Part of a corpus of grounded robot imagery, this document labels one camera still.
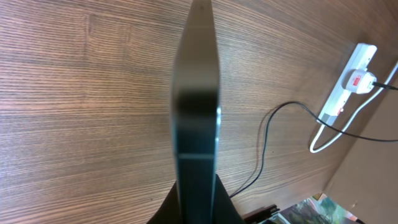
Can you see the white power strip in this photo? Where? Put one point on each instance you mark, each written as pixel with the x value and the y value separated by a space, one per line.
pixel 360 59

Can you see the teal screen smartphone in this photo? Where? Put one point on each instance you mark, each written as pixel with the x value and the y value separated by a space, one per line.
pixel 194 114

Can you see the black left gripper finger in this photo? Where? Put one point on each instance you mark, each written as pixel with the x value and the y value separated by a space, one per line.
pixel 224 210

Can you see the white charger plug adapter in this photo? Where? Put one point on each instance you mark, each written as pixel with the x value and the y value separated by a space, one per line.
pixel 359 81

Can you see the colourful clutter beyond table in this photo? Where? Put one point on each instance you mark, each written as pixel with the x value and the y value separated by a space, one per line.
pixel 318 209

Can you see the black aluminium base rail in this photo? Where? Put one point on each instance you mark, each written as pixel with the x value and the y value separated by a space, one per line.
pixel 261 214

